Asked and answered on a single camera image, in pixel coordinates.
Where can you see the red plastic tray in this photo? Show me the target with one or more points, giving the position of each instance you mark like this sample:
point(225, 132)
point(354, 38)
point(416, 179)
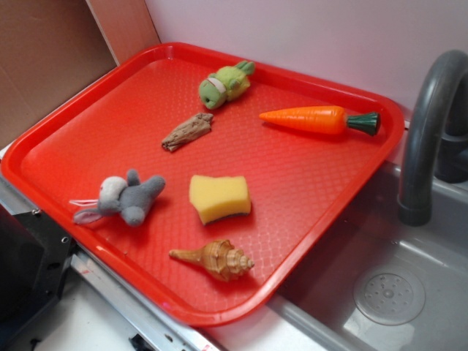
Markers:
point(299, 182)

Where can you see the round sink drain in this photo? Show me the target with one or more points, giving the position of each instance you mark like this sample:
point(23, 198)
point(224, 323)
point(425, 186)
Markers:
point(389, 295)

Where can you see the tan conch seashell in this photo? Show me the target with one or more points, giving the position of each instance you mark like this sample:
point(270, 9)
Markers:
point(220, 259)

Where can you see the orange plastic toy carrot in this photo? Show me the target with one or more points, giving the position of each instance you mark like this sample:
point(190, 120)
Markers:
point(330, 120)

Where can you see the grey toy faucet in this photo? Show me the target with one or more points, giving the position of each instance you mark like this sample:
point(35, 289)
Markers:
point(436, 145)

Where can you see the grey plush bunny toy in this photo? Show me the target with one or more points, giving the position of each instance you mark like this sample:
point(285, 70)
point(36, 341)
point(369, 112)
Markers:
point(128, 197)

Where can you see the brown cardboard panel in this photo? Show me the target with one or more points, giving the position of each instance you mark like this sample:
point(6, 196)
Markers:
point(51, 50)

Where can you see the black metal bracket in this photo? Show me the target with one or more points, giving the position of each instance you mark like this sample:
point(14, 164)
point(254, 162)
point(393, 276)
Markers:
point(35, 253)

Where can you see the grey plastic toy sink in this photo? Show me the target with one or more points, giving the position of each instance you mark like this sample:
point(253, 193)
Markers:
point(317, 297)

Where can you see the brown driftwood piece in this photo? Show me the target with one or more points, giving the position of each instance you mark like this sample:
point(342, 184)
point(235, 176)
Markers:
point(188, 131)

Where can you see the yellow sponge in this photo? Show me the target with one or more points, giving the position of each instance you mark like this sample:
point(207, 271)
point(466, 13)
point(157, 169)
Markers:
point(215, 198)

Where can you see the green plush frog toy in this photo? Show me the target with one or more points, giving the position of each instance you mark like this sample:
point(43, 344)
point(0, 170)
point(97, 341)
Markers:
point(226, 84)

